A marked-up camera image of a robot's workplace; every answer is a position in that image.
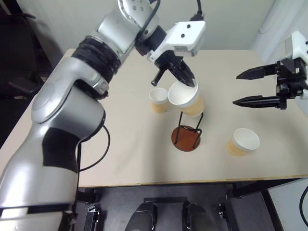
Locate black table frame bar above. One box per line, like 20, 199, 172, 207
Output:
227, 177, 304, 199

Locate black left wrist camera cable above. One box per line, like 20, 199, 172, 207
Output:
137, 0, 206, 49

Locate wire cup holder brown base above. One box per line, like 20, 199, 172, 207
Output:
171, 112, 205, 153

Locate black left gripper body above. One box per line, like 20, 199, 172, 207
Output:
154, 50, 185, 71

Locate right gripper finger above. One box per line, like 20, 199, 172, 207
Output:
236, 63, 278, 80
232, 95, 280, 108

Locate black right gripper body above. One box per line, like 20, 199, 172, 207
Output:
275, 58, 308, 111

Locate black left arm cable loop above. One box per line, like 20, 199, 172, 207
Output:
76, 119, 112, 190

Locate black metal stand leg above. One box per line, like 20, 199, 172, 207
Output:
218, 202, 233, 231
76, 187, 103, 231

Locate dark rounded shape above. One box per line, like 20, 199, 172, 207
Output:
182, 202, 217, 231
124, 202, 158, 231

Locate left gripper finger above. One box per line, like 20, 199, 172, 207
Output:
151, 68, 167, 87
172, 60, 196, 88

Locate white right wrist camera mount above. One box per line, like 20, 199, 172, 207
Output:
284, 30, 308, 64

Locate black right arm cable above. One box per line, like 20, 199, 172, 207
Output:
299, 184, 308, 220

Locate white and tan paper cup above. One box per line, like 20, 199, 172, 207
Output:
148, 88, 169, 114
167, 81, 205, 118
227, 128, 261, 157

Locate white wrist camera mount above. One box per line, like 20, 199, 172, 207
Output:
147, 20, 207, 64
284, 30, 308, 64

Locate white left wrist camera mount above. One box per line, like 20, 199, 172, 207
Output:
147, 20, 207, 64

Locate white cabinet panel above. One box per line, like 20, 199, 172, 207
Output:
266, 178, 308, 231

